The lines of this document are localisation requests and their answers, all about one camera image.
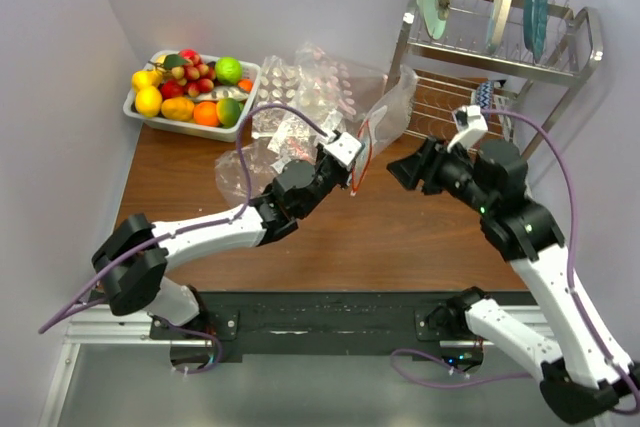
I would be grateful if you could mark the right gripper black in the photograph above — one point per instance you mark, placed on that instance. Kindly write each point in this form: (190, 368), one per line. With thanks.
(425, 165)

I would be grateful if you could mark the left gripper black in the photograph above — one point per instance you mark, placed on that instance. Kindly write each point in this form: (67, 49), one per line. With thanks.
(344, 177)

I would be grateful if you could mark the clear zip bag orange zipper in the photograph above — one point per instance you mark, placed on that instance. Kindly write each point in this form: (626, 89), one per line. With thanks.
(385, 122)

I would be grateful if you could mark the green yellow mango fruit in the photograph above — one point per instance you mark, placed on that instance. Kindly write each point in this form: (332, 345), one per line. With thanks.
(228, 111)

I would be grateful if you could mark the orange fruit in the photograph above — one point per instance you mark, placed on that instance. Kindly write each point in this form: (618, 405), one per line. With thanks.
(205, 114)

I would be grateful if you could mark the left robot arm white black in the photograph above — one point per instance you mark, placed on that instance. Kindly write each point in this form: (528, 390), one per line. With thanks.
(132, 263)

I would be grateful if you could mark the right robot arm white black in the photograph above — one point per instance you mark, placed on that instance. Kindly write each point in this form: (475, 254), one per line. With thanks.
(581, 371)

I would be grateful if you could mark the crumpled clear zip bag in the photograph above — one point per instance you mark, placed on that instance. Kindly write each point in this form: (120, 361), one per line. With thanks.
(262, 163)

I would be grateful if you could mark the clear bag pink dots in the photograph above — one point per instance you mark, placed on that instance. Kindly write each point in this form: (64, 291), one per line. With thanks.
(335, 89)

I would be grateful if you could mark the blue white patterned bowl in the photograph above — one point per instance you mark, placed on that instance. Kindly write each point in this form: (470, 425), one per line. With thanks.
(484, 95)

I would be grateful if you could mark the small orange tangerine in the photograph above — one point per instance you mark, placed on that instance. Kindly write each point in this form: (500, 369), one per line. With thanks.
(245, 84)

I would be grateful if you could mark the silver toy fish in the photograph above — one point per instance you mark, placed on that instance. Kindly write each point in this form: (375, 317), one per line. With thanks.
(222, 92)

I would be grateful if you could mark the white plastic fruit tray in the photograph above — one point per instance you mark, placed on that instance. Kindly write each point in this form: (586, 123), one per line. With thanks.
(250, 71)

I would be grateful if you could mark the green lime fruit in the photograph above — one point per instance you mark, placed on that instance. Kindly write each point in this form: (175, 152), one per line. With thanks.
(228, 70)

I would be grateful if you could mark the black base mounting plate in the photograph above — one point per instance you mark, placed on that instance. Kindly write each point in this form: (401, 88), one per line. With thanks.
(338, 323)

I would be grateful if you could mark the steel dish rack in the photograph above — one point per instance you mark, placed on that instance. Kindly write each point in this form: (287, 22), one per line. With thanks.
(578, 49)

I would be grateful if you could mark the red lychee bunch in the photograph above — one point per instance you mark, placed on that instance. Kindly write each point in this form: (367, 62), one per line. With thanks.
(194, 79)

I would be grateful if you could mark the red apple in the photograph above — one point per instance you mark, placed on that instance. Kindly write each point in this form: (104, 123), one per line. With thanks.
(171, 89)

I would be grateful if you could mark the white cream plate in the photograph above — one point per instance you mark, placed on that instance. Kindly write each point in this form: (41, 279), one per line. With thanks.
(497, 25)

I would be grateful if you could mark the yellow lemon front left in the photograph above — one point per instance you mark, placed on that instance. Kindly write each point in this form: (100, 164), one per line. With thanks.
(148, 101)

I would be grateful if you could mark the teal blue plate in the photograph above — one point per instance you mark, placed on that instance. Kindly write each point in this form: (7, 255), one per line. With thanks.
(534, 23)

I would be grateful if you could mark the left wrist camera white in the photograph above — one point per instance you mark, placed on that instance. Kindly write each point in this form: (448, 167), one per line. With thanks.
(345, 149)

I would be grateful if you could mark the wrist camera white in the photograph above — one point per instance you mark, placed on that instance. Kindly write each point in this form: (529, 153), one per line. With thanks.
(471, 127)
(345, 149)

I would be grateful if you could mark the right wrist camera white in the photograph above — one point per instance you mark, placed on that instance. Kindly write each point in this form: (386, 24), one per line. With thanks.
(471, 127)

